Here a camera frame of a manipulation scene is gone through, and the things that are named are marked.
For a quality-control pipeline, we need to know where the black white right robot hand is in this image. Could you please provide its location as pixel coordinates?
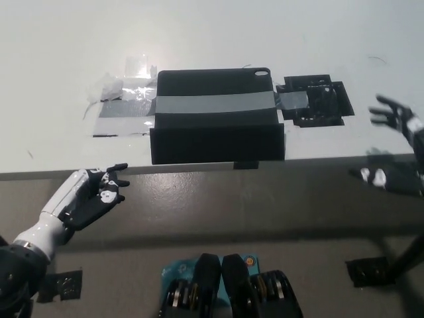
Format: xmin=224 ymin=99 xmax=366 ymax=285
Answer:
xmin=348 ymin=94 xmax=424 ymax=199

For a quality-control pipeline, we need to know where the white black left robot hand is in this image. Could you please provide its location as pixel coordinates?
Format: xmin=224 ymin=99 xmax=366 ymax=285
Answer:
xmin=39 ymin=162 xmax=131 ymax=233

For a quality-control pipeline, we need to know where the black folding tablet cover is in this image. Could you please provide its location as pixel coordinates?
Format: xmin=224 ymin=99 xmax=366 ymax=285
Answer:
xmin=149 ymin=67 xmax=286 ymax=166

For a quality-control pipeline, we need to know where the black tape patch on desk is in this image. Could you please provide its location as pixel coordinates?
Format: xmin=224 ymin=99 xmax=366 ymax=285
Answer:
xmin=275 ymin=74 xmax=356 ymax=128

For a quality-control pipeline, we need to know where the black floor tape square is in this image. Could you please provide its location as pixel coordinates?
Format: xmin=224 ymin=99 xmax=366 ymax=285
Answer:
xmin=35 ymin=269 xmax=83 ymax=303
xmin=344 ymin=256 xmax=398 ymax=289

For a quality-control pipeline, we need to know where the clear tape patch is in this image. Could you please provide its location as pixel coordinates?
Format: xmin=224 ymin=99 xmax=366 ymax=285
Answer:
xmin=82 ymin=54 xmax=159 ymax=138

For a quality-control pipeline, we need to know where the crumpled white tape wad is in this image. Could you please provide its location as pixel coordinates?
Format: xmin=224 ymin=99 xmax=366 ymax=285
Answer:
xmin=98 ymin=73 xmax=126 ymax=102

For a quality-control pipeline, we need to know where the black table leg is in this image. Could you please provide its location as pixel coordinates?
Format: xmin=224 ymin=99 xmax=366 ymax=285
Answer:
xmin=377 ymin=231 xmax=424 ymax=280

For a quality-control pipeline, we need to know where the grey tape strip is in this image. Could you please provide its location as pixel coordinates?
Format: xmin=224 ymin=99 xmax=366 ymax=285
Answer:
xmin=154 ymin=91 xmax=311 ymax=116

